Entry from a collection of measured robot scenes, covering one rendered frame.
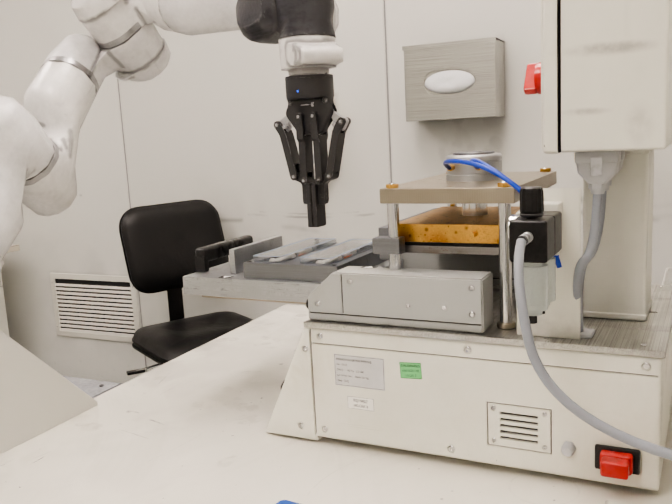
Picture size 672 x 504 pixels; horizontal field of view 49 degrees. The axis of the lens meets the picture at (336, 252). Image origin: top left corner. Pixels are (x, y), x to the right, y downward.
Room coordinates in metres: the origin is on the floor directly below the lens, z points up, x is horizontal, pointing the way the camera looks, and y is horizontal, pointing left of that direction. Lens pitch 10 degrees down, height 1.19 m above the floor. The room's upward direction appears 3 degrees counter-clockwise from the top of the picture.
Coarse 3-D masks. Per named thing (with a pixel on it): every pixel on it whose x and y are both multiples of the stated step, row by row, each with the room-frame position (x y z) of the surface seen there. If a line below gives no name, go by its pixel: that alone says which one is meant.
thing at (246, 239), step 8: (232, 240) 1.27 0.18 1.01; (240, 240) 1.29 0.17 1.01; (248, 240) 1.31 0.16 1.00; (200, 248) 1.20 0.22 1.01; (208, 248) 1.20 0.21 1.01; (216, 248) 1.22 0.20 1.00; (224, 248) 1.24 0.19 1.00; (200, 256) 1.19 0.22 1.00; (208, 256) 1.20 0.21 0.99; (216, 256) 1.22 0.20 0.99; (224, 256) 1.24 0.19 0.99; (200, 264) 1.19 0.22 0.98; (208, 264) 1.20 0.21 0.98
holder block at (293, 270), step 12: (312, 252) 1.18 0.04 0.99; (372, 252) 1.16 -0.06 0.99; (252, 264) 1.12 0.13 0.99; (264, 264) 1.11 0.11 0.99; (276, 264) 1.10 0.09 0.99; (288, 264) 1.09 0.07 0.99; (300, 264) 1.08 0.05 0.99; (312, 264) 1.08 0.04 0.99; (336, 264) 1.06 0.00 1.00; (348, 264) 1.08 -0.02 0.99; (360, 264) 1.12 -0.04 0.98; (372, 264) 1.16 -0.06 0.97; (252, 276) 1.12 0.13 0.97; (264, 276) 1.11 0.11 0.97; (276, 276) 1.10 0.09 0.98; (288, 276) 1.09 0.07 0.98; (300, 276) 1.08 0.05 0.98; (312, 276) 1.07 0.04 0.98; (324, 276) 1.06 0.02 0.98
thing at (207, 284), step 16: (272, 240) 1.27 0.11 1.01; (240, 256) 1.18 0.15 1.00; (208, 272) 1.19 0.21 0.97; (224, 272) 1.18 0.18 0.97; (240, 272) 1.17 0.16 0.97; (192, 288) 1.16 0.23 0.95; (208, 288) 1.14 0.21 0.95; (224, 288) 1.13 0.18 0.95; (240, 288) 1.12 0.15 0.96; (256, 288) 1.10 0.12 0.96; (272, 288) 1.09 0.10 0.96; (288, 288) 1.08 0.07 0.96; (304, 288) 1.06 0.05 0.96
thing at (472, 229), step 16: (448, 208) 1.15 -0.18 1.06; (464, 208) 1.05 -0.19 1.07; (480, 208) 1.04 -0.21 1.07; (496, 208) 1.12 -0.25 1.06; (512, 208) 1.11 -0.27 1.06; (400, 224) 1.00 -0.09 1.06; (416, 224) 0.99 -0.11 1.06; (432, 224) 0.98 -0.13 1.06; (448, 224) 0.97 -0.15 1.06; (464, 224) 0.96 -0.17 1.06; (480, 224) 0.95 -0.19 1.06; (496, 224) 0.94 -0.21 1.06; (416, 240) 0.99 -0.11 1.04; (432, 240) 0.98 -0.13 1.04; (448, 240) 0.97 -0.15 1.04; (464, 240) 0.96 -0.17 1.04; (480, 240) 0.95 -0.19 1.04; (496, 240) 0.94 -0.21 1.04
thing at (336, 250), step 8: (352, 240) 1.23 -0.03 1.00; (360, 240) 1.23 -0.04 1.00; (368, 240) 1.22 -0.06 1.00; (328, 248) 1.16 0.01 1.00; (336, 248) 1.15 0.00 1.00; (344, 248) 1.15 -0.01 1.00; (352, 248) 1.15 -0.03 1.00; (304, 256) 1.10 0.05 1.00; (312, 256) 1.09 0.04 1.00; (320, 256) 1.09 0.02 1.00; (328, 256) 1.08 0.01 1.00; (336, 256) 1.08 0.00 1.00
